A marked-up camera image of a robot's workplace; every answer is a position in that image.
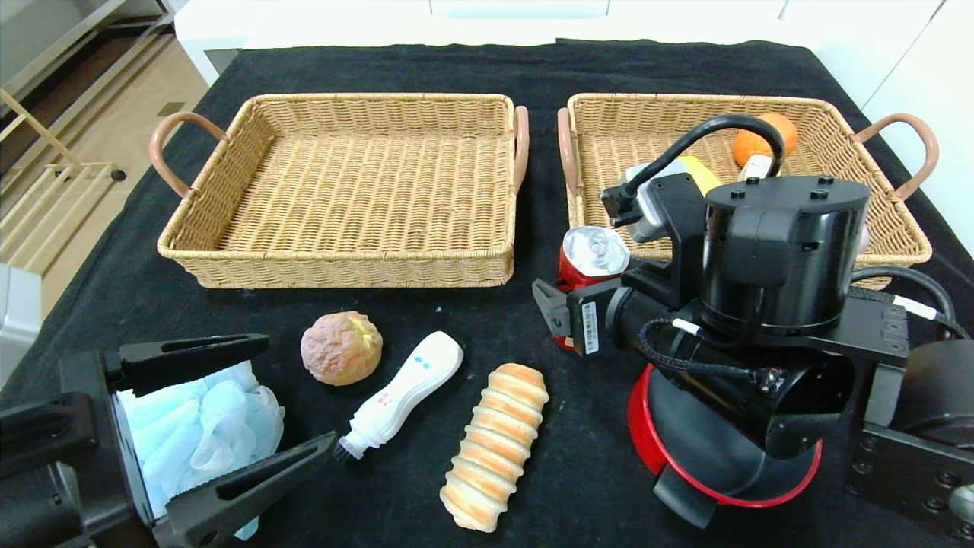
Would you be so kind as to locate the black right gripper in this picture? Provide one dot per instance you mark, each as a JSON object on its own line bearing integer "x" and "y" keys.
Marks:
{"x": 587, "y": 327}

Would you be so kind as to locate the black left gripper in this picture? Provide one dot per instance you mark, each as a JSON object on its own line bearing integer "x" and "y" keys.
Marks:
{"x": 106, "y": 441}

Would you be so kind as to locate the red soda can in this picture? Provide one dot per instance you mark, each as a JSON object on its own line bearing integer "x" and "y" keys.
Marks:
{"x": 593, "y": 251}

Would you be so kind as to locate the yellow mango toy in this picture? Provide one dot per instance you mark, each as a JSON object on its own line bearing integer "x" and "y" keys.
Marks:
{"x": 704, "y": 173}

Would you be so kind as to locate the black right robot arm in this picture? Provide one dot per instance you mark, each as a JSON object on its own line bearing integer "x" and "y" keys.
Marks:
{"x": 784, "y": 251}

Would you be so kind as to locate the light blue bath pouf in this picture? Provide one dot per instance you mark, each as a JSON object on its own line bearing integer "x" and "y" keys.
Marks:
{"x": 205, "y": 426}

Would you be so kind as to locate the long striped bread roll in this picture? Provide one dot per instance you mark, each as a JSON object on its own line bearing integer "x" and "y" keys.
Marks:
{"x": 494, "y": 449}

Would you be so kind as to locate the brown crusty round bun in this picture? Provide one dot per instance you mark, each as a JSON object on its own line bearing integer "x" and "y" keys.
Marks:
{"x": 342, "y": 348}

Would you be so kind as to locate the white handheld brush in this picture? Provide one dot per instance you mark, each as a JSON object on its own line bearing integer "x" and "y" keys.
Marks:
{"x": 403, "y": 388}

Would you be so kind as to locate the small white milk carton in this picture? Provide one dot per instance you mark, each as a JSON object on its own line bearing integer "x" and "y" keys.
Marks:
{"x": 755, "y": 166}

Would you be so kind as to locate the orange fruit toy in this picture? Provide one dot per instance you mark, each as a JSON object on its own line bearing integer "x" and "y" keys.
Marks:
{"x": 749, "y": 148}

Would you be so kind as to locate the light wooden wheeled rack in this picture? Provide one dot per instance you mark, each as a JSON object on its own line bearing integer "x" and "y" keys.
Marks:
{"x": 76, "y": 169}

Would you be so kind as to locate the grey low shelf unit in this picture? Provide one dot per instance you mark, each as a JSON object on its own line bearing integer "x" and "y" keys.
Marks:
{"x": 46, "y": 23}

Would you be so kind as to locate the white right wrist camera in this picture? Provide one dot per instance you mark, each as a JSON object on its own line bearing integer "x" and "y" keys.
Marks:
{"x": 654, "y": 205}

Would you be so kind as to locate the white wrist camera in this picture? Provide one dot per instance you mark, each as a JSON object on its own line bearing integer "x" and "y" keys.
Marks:
{"x": 654, "y": 205}
{"x": 19, "y": 320}

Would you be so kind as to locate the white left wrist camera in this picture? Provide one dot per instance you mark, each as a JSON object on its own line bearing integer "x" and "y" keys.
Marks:
{"x": 19, "y": 320}

